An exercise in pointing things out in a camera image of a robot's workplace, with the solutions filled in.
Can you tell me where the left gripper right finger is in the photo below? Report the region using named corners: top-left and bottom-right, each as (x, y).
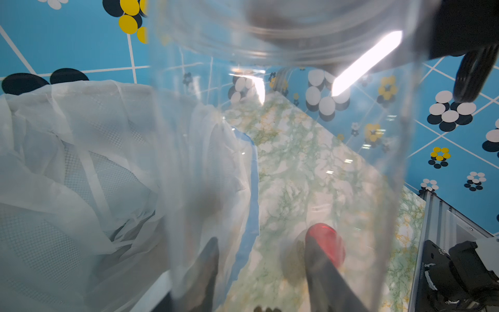
top-left (305, 239), bottom-right (367, 311)

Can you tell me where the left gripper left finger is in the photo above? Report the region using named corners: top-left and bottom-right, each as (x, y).
top-left (152, 237), bottom-right (220, 312)

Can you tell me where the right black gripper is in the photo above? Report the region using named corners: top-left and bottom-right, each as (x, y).
top-left (413, 0), bottom-right (498, 59)

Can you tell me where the clear plastic jar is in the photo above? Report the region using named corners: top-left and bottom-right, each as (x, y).
top-left (149, 1), bottom-right (433, 311)

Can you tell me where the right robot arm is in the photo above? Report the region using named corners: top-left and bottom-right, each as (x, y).
top-left (408, 1), bottom-right (498, 311)

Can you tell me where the far red-lid jar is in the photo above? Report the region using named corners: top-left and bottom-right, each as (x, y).
top-left (279, 223), bottom-right (346, 286)

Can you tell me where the white bin liner bag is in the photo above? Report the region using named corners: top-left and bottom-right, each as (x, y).
top-left (1, 81), bottom-right (259, 311)

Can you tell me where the right aluminium corner post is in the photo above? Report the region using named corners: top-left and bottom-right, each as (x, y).
top-left (409, 192), bottom-right (498, 311)

